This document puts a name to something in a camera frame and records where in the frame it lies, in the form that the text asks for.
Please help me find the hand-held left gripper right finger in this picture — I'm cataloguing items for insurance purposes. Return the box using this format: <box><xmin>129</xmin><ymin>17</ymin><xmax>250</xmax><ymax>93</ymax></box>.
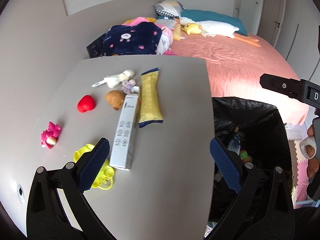
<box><xmin>209</xmin><ymin>137</ymin><xmax>295</xmax><ymax>240</ymax></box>

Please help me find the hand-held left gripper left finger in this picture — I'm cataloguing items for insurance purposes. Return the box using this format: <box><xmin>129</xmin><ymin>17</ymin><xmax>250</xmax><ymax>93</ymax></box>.
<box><xmin>26</xmin><ymin>137</ymin><xmax>118</xmax><ymax>240</ymax></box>

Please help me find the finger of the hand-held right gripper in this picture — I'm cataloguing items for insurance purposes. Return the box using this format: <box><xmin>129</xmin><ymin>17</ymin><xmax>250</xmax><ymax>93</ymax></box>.
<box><xmin>259</xmin><ymin>74</ymin><xmax>307</xmax><ymax>103</ymax></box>

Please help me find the yellow plastic toy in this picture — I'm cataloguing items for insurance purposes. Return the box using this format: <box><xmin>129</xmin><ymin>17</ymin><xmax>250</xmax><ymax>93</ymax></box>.
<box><xmin>74</xmin><ymin>144</ymin><xmax>115</xmax><ymax>189</ymax></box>

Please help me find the bin with black bag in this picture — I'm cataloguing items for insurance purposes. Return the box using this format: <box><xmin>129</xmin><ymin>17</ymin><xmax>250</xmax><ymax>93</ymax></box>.
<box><xmin>209</xmin><ymin>97</ymin><xmax>293</xmax><ymax>230</ymax></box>

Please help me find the long white cardboard box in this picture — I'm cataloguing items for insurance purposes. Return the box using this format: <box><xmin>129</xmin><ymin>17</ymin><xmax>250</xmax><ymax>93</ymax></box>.
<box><xmin>109</xmin><ymin>94</ymin><xmax>140</xmax><ymax>171</ymax></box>

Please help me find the pink toy figure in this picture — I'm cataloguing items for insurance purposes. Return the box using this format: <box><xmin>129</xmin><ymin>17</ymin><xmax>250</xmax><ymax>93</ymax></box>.
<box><xmin>41</xmin><ymin>122</ymin><xmax>62</xmax><ymax>150</ymax></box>

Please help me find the brown potato toy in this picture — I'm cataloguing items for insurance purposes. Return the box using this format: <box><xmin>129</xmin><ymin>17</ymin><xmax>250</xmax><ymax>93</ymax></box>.
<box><xmin>105</xmin><ymin>90</ymin><xmax>125</xmax><ymax>111</ymax></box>

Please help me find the purple flower toy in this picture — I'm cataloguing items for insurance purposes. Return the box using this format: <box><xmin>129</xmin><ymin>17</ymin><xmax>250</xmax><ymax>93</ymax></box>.
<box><xmin>121</xmin><ymin>79</ymin><xmax>140</xmax><ymax>94</ymax></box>

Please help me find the yellow snack packet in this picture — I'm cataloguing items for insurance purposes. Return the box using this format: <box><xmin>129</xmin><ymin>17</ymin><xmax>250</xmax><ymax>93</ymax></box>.
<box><xmin>138</xmin><ymin>67</ymin><xmax>164</xmax><ymax>128</ymax></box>

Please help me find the person's right hand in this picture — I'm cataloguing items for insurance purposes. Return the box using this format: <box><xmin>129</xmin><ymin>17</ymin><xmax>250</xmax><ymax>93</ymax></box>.
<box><xmin>299</xmin><ymin>124</ymin><xmax>317</xmax><ymax>178</ymax></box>

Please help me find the green and orange toy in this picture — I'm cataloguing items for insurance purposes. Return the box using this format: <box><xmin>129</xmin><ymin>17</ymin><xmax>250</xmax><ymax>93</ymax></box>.
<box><xmin>239</xmin><ymin>150</ymin><xmax>253</xmax><ymax>162</ymax></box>

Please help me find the bed with pink sheet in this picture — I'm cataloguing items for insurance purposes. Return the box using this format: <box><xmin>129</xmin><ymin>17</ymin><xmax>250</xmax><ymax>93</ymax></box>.
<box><xmin>164</xmin><ymin>33</ymin><xmax>309</xmax><ymax>126</ymax></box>

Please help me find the red heart toy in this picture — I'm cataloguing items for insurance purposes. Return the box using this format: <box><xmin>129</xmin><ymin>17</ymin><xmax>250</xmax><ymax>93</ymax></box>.
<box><xmin>77</xmin><ymin>95</ymin><xmax>96</xmax><ymax>113</ymax></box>

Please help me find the pastel foam puzzle mat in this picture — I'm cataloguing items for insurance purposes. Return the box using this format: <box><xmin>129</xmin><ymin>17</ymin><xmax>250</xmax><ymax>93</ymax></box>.
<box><xmin>285</xmin><ymin>122</ymin><xmax>316</xmax><ymax>209</ymax></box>

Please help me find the beige door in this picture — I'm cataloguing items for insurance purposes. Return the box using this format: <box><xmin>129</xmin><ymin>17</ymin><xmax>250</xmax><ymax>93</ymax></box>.
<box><xmin>256</xmin><ymin>0</ymin><xmax>288</xmax><ymax>47</ymax></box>

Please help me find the round table grommet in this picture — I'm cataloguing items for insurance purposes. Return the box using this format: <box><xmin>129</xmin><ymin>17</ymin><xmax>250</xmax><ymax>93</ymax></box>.
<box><xmin>16</xmin><ymin>184</ymin><xmax>25</xmax><ymax>204</ymax></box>

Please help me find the white goose plush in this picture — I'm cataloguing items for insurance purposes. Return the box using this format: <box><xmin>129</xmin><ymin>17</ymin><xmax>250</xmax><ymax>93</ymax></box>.
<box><xmin>179</xmin><ymin>17</ymin><xmax>262</xmax><ymax>47</ymax></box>

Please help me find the white plush doll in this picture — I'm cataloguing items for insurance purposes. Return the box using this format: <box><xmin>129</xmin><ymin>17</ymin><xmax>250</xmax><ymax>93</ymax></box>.
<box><xmin>92</xmin><ymin>69</ymin><xmax>135</xmax><ymax>88</ymax></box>

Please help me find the teal pillow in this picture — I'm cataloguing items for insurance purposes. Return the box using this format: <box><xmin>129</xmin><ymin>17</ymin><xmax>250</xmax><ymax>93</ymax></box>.
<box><xmin>180</xmin><ymin>9</ymin><xmax>248</xmax><ymax>37</ymax></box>

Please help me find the yellow duck plush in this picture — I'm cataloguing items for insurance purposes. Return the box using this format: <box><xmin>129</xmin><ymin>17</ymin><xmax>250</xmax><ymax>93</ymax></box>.
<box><xmin>184</xmin><ymin>23</ymin><xmax>202</xmax><ymax>35</ymax></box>

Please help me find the yellow long plush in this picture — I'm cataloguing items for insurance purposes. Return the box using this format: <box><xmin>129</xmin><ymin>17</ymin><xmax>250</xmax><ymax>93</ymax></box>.
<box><xmin>173</xmin><ymin>24</ymin><xmax>187</xmax><ymax>41</ymax></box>

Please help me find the white patterned cloth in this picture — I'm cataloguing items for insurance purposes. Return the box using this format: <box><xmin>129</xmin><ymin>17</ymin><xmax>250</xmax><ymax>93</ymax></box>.
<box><xmin>155</xmin><ymin>29</ymin><xmax>173</xmax><ymax>55</ymax></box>

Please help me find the grey dotted pillow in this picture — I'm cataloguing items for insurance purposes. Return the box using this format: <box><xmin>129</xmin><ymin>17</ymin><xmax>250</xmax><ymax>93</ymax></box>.
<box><xmin>156</xmin><ymin>19</ymin><xmax>179</xmax><ymax>30</ymax></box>

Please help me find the patterned grey yellow pillow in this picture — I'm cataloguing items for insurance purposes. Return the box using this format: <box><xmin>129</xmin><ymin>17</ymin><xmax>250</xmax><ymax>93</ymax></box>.
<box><xmin>154</xmin><ymin>0</ymin><xmax>186</xmax><ymax>20</ymax></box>

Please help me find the navy printed blanket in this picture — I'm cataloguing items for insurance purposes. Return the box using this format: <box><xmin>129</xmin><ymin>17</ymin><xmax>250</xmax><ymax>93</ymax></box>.
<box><xmin>102</xmin><ymin>22</ymin><xmax>163</xmax><ymax>57</ymax></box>

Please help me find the pink cloth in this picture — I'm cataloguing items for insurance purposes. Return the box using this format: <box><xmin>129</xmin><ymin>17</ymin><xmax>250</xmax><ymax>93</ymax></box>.
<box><xmin>122</xmin><ymin>17</ymin><xmax>157</xmax><ymax>27</ymax></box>

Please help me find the black wall panel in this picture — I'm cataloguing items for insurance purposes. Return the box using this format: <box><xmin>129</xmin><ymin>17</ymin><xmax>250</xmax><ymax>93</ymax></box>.
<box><xmin>86</xmin><ymin>34</ymin><xmax>107</xmax><ymax>58</ymax></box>

